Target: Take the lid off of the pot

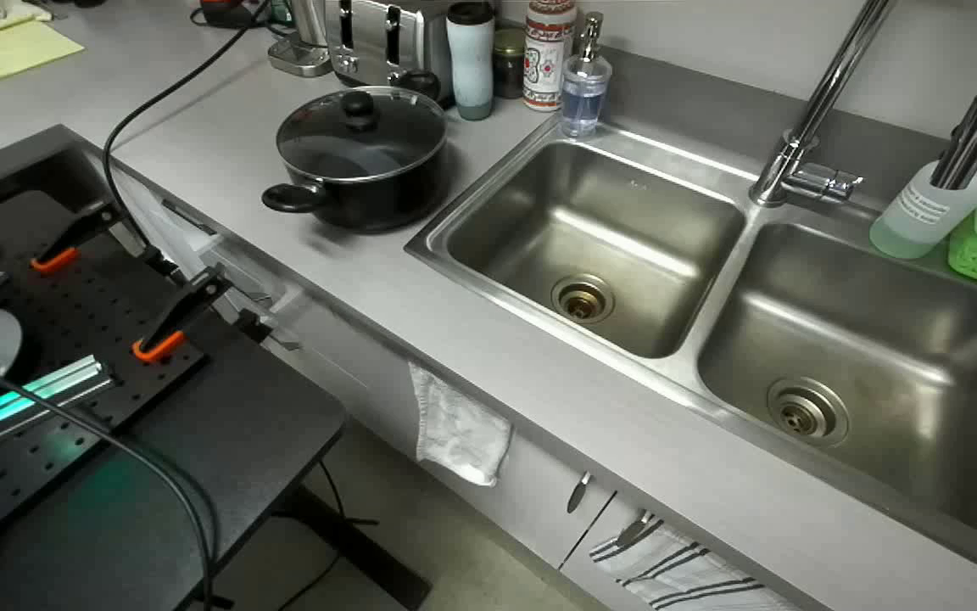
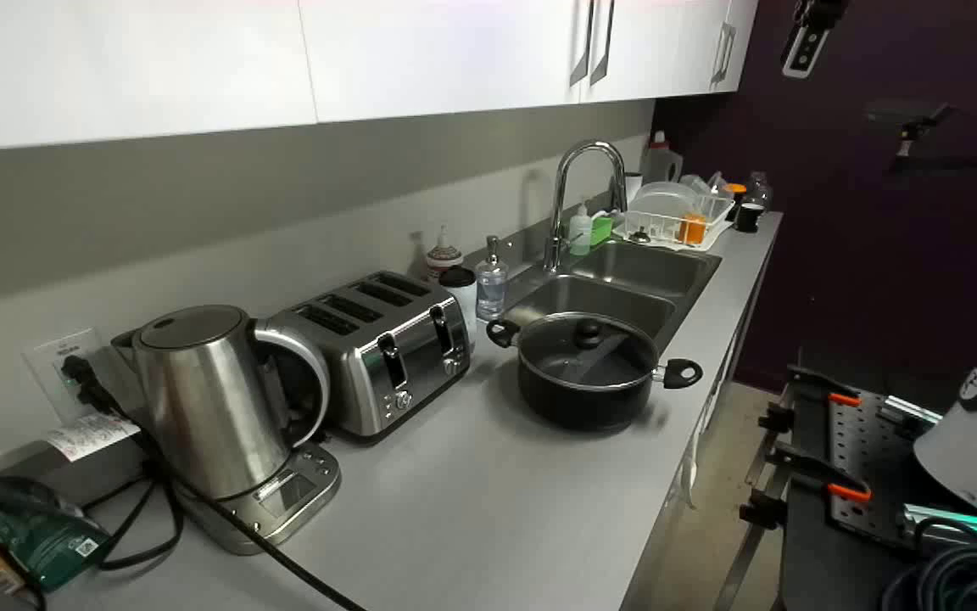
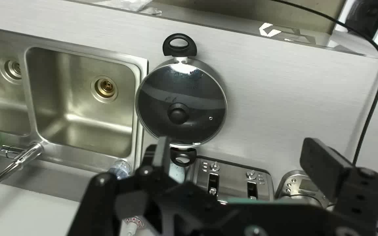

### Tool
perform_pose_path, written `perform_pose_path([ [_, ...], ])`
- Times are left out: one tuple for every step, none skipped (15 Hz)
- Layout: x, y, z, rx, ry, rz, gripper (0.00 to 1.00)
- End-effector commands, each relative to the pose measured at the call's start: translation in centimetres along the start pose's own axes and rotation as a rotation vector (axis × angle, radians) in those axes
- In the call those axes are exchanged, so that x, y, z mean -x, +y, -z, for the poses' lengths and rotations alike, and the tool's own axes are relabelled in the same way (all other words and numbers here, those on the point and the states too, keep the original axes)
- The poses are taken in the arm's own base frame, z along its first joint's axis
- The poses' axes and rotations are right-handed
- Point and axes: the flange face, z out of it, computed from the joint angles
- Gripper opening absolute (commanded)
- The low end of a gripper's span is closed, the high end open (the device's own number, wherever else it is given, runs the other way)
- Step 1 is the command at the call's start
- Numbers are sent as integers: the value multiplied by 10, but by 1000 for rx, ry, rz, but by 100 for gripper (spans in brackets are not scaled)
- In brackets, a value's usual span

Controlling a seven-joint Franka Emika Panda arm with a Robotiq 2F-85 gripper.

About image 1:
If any clear pump soap dispenser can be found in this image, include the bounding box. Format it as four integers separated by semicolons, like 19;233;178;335
555;10;617;142

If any black clamp with orange handle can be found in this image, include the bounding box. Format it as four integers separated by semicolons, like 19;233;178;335
128;264;235;366
27;198;125;277

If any steel sink drain strainer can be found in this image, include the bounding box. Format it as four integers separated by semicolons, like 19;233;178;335
766;376;852;446

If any glass lid with black knob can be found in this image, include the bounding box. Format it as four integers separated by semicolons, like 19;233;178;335
270;80;447;188

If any chrome toaster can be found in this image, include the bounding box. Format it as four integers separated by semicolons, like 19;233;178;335
329;0;454;102

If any thin black cable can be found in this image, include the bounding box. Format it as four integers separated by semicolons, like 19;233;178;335
0;376;228;611

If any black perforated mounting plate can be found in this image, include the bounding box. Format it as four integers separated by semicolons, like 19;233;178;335
0;185;209;570

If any stainless steel double sink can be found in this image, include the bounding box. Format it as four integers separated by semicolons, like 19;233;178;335
404;114;977;592

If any black robot table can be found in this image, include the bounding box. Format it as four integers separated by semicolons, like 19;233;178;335
0;121;344;611

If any yellow paper sheet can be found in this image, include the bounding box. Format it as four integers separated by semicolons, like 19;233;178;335
0;17;87;86

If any clear dish soap bottle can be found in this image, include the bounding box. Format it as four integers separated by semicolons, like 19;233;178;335
866;156;977;260

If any dark glass jar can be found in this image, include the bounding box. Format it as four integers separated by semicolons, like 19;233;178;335
492;21;530;102

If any white hanging towel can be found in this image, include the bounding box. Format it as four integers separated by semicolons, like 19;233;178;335
405;359;515;488

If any black power cable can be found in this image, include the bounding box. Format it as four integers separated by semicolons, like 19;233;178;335
98;0;279;255

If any white tumbler with black lid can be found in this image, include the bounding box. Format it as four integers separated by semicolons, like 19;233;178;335
443;0;500;121

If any small metal cabinet handle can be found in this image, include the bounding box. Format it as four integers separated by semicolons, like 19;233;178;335
563;467;598;517

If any black cooking pot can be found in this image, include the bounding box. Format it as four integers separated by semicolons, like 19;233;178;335
256;80;451;239

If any shiny metal kettle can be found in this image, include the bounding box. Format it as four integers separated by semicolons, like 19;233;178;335
264;0;340;80

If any chrome sink faucet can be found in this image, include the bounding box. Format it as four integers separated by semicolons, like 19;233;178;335
746;0;900;211

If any brass sink drain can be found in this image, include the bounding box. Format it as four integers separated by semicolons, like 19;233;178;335
549;272;617;326

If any aluminium rail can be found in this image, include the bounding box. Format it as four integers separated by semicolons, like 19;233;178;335
0;352;113;418

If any red and white canister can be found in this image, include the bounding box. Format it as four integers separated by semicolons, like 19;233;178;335
520;0;578;114

